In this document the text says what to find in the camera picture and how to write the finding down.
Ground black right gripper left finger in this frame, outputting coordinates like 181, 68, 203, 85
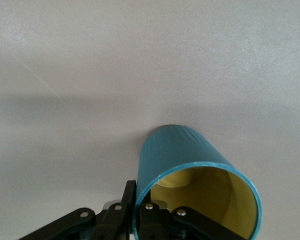
17, 179, 137, 240

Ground teal cup yellow inside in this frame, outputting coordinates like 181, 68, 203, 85
133, 124, 263, 240

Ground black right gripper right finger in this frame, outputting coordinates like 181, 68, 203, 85
139, 199, 246, 240

